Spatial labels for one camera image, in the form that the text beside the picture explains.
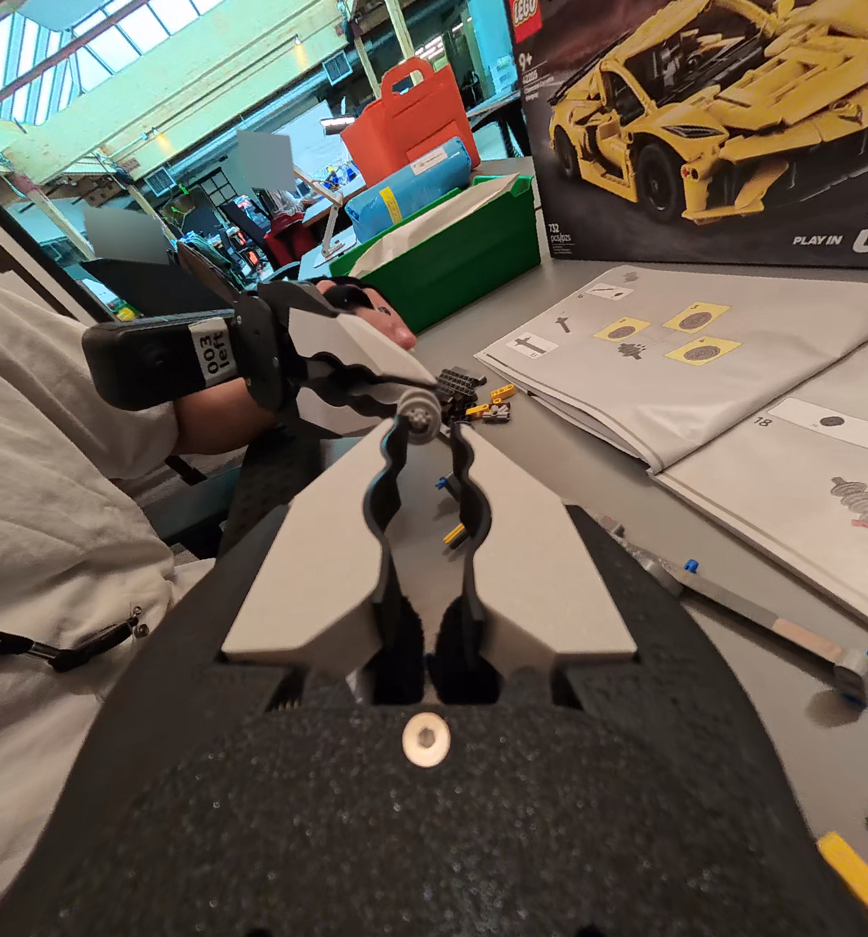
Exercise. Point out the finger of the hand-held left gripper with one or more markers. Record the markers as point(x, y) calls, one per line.
point(338, 417)
point(360, 344)

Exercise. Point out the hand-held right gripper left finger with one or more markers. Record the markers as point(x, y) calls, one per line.
point(309, 578)

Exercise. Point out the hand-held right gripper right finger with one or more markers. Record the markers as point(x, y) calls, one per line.
point(551, 578)

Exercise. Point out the grey lego pulley disc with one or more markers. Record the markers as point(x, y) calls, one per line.
point(403, 410)

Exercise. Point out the small black blue lego assembly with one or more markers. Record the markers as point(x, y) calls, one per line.
point(445, 484)

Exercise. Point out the partly built lego chassis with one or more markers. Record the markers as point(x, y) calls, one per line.
point(734, 607)

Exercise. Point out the lego instruction booklet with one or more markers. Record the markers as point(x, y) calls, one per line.
point(697, 402)

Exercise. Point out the pile of colourful lego pieces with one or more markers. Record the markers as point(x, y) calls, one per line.
point(858, 878)

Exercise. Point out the person's left forearm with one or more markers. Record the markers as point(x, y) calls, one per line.
point(221, 417)

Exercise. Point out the yellow car lego box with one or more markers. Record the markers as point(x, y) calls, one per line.
point(697, 146)

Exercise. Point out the person's left hand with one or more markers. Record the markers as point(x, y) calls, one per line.
point(397, 329)

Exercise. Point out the white office desk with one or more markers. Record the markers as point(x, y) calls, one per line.
point(324, 263)

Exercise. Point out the black office chair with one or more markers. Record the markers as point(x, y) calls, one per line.
point(214, 241)

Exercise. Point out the green plastic bin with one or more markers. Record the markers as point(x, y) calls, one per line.
point(463, 256)

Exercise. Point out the light blue package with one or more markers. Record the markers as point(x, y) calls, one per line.
point(412, 190)

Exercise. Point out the white printed shirt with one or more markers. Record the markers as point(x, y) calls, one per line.
point(53, 512)

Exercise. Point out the red plastic crate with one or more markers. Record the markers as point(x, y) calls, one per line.
point(404, 124)

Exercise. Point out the large paned window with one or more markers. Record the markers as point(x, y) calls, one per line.
point(75, 51)

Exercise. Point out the white desk mount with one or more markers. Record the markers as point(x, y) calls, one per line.
point(329, 219)

